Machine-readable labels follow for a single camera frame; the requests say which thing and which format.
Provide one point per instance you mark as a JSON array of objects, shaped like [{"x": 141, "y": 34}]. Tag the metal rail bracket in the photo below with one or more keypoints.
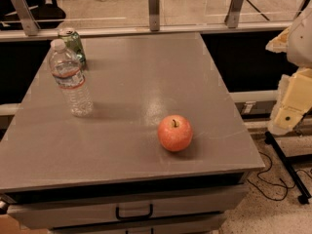
[
  {"x": 28, "y": 23},
  {"x": 233, "y": 14},
  {"x": 154, "y": 15}
]

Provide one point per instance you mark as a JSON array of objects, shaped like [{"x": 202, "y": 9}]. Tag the right metal rail bracket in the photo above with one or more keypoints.
[{"x": 233, "y": 14}]

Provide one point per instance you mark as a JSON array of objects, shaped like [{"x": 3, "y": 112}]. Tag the green soda can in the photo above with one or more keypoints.
[{"x": 72, "y": 40}]

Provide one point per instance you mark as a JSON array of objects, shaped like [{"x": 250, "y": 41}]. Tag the middle metal rail bracket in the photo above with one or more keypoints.
[{"x": 154, "y": 15}]

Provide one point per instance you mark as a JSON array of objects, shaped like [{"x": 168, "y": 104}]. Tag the black drawer handle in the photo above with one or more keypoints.
[{"x": 134, "y": 213}]

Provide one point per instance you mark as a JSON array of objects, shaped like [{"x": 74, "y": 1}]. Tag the left metal rail bracket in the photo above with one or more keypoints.
[{"x": 28, "y": 23}]

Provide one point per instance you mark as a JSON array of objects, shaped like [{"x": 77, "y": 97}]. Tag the red apple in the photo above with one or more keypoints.
[{"x": 175, "y": 133}]

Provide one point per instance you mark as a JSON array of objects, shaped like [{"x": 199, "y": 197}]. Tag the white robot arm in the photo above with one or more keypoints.
[{"x": 299, "y": 50}]

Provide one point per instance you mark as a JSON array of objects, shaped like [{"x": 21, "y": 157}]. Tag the grey cabinet drawer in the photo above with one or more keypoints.
[{"x": 210, "y": 200}]

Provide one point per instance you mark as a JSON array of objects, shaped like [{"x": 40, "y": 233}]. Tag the clear plastic water bottle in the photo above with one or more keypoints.
[{"x": 67, "y": 70}]

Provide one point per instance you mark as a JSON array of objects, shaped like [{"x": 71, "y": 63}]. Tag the black stand leg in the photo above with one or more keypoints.
[{"x": 288, "y": 162}]

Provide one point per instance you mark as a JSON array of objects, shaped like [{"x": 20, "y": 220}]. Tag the black office chair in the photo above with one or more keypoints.
[{"x": 47, "y": 13}]

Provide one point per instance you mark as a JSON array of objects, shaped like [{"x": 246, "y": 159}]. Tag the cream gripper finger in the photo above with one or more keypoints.
[
  {"x": 294, "y": 100},
  {"x": 279, "y": 43}
]

